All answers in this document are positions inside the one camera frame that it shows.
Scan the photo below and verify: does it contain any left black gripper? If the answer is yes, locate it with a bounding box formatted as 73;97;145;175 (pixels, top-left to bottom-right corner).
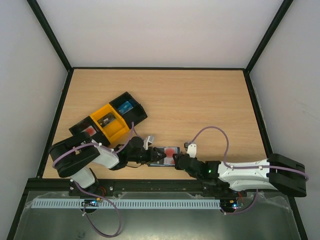
127;147;167;165

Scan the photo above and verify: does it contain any white red dot card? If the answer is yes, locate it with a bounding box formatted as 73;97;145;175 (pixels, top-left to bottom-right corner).
164;147;180;166

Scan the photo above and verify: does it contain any navy blue card holder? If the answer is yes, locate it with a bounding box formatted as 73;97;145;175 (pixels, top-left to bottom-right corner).
148;146;180;167

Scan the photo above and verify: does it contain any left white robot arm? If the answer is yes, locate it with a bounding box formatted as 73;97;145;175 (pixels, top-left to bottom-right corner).
49;132;167;189

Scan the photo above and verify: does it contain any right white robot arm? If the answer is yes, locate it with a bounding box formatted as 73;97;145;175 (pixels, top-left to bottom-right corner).
173;153;308;198

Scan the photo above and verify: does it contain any blue card in bin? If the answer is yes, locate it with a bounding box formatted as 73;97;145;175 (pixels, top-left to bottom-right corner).
117;100;136;115

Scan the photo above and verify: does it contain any black vip card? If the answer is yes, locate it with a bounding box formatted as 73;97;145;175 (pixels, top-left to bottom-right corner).
97;112;116;128

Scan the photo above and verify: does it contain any black bin right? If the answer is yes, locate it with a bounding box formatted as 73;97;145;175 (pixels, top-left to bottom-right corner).
109;91;148;129

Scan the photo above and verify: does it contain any black bin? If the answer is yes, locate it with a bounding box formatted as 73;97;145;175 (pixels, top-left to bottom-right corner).
109;91;148;129
69;116;111;147

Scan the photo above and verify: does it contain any yellow bin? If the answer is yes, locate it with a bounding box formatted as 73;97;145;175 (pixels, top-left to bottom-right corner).
89;103;130;144

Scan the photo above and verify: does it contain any black bin left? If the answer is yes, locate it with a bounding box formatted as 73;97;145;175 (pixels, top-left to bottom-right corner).
69;116;111;147

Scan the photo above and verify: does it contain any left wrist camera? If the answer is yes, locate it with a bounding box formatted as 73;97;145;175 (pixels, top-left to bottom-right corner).
143;135;155;150

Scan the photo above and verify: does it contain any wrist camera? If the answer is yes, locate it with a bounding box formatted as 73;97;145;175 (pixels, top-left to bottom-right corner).
143;135;155;150
184;142;197;158

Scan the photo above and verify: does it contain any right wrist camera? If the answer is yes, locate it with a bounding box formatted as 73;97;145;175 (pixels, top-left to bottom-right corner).
184;142;197;158

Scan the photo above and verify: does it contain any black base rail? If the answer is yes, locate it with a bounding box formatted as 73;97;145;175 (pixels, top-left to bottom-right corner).
84;179;228;198

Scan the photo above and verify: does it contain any light blue cable duct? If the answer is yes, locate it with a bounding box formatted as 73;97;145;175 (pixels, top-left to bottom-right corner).
30;198;221;210

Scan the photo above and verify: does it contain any loose purple cable loop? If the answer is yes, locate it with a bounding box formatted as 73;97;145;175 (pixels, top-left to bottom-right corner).
81;191;125;237

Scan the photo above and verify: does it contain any black enclosure frame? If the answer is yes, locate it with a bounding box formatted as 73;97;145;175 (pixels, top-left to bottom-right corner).
0;0;320;240

